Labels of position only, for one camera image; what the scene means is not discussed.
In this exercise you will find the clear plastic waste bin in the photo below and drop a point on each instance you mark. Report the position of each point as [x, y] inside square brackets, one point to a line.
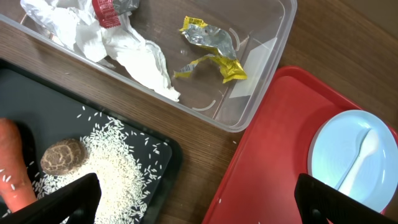
[259, 30]

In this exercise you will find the large light blue plate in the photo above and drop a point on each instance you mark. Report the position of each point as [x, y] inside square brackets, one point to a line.
[336, 146]

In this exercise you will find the white rice pile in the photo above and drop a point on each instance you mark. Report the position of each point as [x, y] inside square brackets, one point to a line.
[128, 163]

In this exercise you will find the red plastic tray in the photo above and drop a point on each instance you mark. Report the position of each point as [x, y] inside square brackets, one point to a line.
[259, 184]

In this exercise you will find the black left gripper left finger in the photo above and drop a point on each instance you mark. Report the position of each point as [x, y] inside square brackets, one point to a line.
[76, 202]

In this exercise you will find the red foil wrapper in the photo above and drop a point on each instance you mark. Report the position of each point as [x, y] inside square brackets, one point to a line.
[108, 11]

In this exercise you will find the black rectangular tray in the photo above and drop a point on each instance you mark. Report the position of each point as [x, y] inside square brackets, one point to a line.
[20, 88]

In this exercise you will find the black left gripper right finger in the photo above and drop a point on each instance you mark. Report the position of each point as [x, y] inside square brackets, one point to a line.
[320, 203]

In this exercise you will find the yellow foil wrapper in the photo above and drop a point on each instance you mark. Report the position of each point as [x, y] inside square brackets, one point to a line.
[220, 45]

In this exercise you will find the white plastic spoon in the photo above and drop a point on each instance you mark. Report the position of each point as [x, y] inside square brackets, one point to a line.
[369, 146]

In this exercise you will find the brown walnut shell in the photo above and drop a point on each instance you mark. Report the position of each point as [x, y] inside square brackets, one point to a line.
[63, 157]

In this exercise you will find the crumpled white tissue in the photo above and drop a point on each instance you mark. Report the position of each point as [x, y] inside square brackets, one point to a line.
[75, 24]

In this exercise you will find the orange carrot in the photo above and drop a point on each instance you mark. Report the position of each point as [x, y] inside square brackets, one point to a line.
[16, 187]

